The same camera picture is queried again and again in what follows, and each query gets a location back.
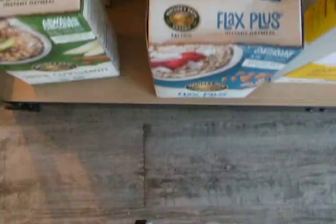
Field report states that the blue white Flax Plus box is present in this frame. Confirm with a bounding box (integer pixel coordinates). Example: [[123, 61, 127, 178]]
[[148, 0, 303, 99]]

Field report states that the green apple cinnamon oatmeal box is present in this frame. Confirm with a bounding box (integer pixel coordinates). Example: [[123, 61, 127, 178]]
[[0, 0, 121, 86]]

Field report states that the yellow Purely Elizabeth box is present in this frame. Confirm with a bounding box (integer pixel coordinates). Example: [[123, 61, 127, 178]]
[[301, 0, 336, 46], [272, 33, 336, 84]]

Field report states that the black frame wooden shelf unit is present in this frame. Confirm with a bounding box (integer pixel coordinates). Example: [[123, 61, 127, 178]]
[[0, 0, 336, 114]]

